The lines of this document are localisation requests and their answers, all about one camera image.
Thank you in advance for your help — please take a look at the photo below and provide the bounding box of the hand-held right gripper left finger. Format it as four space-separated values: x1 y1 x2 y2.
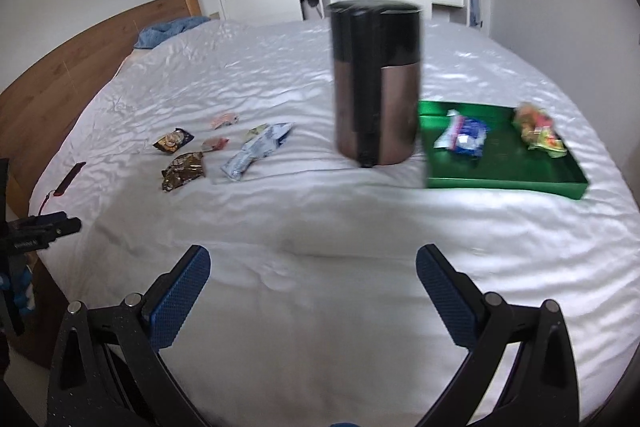
47 245 211 427

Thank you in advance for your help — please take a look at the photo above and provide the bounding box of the silver blue snack wrapper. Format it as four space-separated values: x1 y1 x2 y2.
220 122 294 182

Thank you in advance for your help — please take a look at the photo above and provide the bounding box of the green tray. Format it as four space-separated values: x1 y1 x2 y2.
418 100 590 202

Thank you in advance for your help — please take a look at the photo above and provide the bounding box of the red cable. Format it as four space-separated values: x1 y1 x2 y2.
30 191 57 219

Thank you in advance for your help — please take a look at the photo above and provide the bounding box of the black and copper pedal bin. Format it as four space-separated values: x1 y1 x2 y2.
328 0 424 168

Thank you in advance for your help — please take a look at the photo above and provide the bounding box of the wooden headboard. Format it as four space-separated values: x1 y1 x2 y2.
0 0 203 228

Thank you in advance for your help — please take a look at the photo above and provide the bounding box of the brown crumpled snack packet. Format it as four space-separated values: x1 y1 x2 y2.
160 151 207 192

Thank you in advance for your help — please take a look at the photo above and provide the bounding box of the blue and white snack packet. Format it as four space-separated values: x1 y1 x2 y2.
433 109 488 158

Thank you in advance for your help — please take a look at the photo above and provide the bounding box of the colourful candy bag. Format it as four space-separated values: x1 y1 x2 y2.
513 102 569 158

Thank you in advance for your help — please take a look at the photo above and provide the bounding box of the white bed cover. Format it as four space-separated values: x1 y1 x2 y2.
29 18 640 427

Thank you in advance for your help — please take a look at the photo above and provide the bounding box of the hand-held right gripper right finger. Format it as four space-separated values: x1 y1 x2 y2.
416 244 584 427

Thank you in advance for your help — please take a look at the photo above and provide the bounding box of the dark gold-print snack packet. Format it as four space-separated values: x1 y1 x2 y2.
152 128 194 154

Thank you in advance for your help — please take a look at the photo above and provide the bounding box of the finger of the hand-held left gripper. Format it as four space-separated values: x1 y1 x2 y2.
7 212 83 254

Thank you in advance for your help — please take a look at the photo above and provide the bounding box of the black phone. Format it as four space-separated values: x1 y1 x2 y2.
54 161 87 198

